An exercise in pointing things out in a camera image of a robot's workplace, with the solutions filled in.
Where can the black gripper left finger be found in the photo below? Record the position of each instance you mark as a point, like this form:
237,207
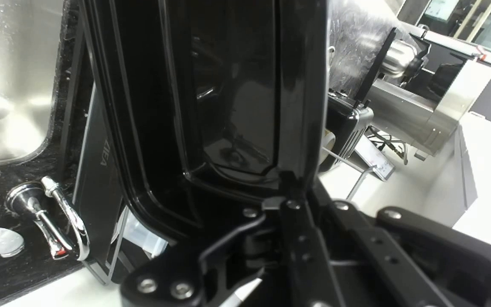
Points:
229,267

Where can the steel kettle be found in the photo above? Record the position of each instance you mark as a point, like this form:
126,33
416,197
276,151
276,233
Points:
401,57

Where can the black rectangular plastic bowl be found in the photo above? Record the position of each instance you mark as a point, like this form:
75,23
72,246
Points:
229,86

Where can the stainless steel sink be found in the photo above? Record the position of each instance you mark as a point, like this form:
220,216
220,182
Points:
12,74

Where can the stainless steel coffee machine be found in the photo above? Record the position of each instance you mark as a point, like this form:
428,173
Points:
426,120

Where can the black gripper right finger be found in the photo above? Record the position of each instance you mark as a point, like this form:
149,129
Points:
426,262

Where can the black ribbed box device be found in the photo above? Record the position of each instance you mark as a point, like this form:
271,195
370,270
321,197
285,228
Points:
348,125

